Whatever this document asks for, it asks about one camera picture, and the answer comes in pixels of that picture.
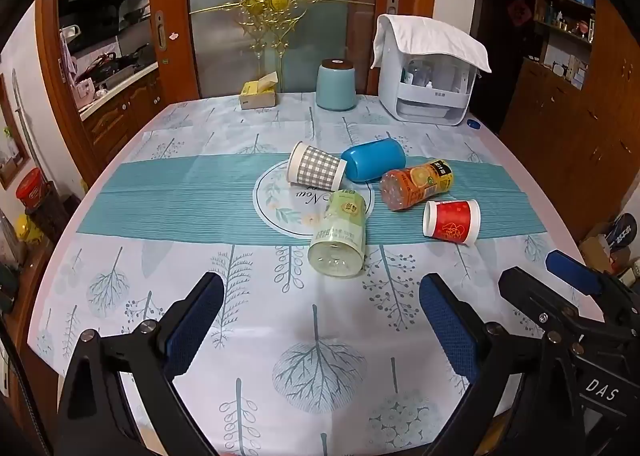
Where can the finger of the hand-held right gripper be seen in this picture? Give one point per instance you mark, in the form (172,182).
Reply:
(545,296)
(572,270)

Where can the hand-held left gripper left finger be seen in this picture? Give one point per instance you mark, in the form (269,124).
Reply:
(196,322)

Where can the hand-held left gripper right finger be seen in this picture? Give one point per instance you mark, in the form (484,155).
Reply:
(446,323)

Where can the green label clear cup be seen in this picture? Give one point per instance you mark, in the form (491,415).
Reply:
(340,228)

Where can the red paper cup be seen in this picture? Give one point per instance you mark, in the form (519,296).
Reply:
(452,222)

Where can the orange label clear cup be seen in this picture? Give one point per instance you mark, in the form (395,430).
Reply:
(419,182)

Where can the blue plastic cup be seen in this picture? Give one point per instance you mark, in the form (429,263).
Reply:
(374,159)

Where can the grey checked paper cup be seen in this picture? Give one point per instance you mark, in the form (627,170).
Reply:
(317,166)

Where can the cardboard box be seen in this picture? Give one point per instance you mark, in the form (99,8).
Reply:
(596,252)

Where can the dark round bag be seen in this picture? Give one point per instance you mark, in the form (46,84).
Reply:
(625,231)

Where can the tree print tablecloth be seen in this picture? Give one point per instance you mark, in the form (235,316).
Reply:
(175,236)

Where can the wooden shelf cabinet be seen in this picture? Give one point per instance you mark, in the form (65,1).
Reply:
(565,136)

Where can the blue bottle cap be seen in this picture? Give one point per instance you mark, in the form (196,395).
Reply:
(474,124)

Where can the yellow toy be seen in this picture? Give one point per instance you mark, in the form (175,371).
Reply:
(29,228)

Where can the red bucket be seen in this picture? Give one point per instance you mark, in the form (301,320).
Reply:
(30,188)

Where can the wooden kitchen base cabinet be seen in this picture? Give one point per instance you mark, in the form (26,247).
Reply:
(120,121)

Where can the white countertop appliance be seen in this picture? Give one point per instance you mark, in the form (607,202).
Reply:
(425,96)

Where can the yellow tissue box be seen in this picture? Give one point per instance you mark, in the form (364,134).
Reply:
(257,96)

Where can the light blue canister brown lid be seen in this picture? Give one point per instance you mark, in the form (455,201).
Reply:
(336,86)

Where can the frosted glass door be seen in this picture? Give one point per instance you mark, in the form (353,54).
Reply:
(220,56)

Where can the white towel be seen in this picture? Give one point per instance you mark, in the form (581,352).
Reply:
(430,36)

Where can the metal door latch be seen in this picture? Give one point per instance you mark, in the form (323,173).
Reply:
(160,30)
(393,4)

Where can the wooden picture frame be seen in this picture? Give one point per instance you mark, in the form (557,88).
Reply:
(11,136)

